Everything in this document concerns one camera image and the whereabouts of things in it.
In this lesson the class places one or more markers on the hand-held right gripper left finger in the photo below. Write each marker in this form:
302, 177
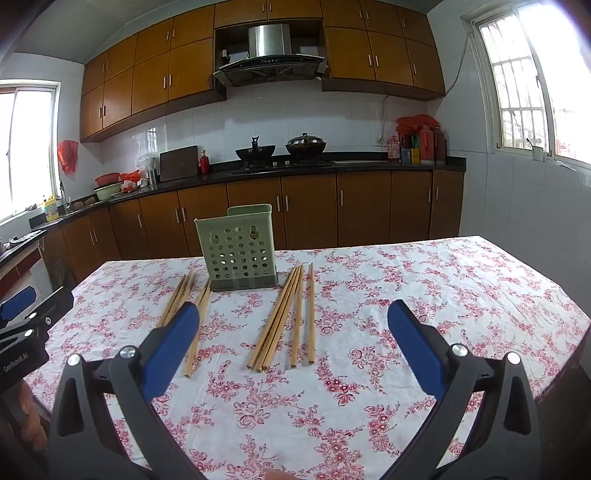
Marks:
171, 350

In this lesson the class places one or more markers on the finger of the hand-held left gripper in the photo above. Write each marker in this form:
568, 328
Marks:
17, 302
53, 307

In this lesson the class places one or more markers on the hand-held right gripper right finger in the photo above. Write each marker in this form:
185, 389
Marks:
415, 350

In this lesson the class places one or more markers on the wooden chopstick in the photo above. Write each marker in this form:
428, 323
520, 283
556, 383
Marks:
189, 364
311, 314
179, 295
278, 318
271, 318
188, 287
297, 323
284, 318
205, 314
171, 301

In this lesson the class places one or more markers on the green perforated utensil holder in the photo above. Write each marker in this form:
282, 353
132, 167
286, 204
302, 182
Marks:
235, 249

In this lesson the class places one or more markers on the person's left hand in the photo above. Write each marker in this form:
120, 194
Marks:
32, 415

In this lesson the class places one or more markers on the red floral tablecloth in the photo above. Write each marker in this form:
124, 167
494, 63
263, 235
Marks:
346, 415

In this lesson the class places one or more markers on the yellow detergent bottle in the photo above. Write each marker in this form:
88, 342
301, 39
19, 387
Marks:
51, 210

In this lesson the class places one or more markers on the sink faucet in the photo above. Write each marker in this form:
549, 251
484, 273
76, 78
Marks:
63, 194

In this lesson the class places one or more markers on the red basin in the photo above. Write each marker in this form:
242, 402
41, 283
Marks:
108, 178

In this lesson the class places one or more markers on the red and white bags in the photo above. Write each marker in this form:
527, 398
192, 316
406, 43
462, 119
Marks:
130, 179

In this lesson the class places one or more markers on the hanging red plastic bag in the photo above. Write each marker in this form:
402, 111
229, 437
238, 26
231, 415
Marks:
68, 156

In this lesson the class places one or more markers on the window beside sink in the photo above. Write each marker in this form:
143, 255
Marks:
27, 147

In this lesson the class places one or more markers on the wooden lower cabinets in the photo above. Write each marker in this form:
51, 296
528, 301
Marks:
309, 212

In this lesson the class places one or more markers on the wooden cabinets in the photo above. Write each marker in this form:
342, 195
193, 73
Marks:
309, 212
152, 78

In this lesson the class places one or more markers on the dark wooden cutting board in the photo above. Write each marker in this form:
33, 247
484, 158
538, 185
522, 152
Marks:
178, 164

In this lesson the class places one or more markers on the small red bottle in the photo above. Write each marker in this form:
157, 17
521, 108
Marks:
204, 164

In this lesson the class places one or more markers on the black kitchen countertop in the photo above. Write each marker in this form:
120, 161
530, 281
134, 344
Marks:
369, 165

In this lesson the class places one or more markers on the yellow seasoning box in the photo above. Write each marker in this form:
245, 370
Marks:
415, 157

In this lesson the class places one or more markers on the red label bottle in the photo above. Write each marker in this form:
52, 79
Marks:
393, 150

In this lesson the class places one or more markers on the orange oil bottle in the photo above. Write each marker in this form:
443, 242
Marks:
425, 146

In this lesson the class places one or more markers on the dark sauce jug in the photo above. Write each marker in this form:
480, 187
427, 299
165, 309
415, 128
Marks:
439, 145

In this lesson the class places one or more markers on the black wok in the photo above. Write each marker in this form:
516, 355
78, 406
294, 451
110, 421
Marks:
255, 152

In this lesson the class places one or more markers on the black gas stove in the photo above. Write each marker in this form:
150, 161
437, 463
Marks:
281, 164

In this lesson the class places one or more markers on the red plastic bag over bottles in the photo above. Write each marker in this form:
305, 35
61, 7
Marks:
418, 123

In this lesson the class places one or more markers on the metal cup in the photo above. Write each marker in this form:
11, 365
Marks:
537, 153

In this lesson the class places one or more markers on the wok with lid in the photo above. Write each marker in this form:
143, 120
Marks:
305, 145

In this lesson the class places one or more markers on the wooden upper cabinets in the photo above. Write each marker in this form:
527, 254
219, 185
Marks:
152, 78

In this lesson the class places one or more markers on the window with metal bars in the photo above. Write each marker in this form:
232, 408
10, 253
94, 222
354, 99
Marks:
531, 78

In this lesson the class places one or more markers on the steel range hood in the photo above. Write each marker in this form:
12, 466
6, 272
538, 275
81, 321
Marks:
268, 50

